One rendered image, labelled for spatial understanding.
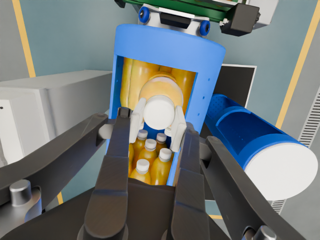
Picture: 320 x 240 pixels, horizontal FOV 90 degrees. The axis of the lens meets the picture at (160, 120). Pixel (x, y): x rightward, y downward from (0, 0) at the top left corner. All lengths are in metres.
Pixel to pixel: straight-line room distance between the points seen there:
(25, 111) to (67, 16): 1.23
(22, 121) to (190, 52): 0.59
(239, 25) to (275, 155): 0.48
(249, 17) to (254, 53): 1.14
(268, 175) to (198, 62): 0.58
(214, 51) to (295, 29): 1.57
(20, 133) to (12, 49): 1.48
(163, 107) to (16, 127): 0.58
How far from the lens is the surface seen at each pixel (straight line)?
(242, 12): 0.62
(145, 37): 0.35
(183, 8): 0.69
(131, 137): 0.16
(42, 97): 0.75
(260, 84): 1.82
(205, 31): 0.62
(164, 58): 0.33
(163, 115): 0.19
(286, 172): 0.83
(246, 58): 1.72
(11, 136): 0.72
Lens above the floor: 1.57
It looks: 69 degrees down
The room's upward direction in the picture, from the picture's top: 175 degrees counter-clockwise
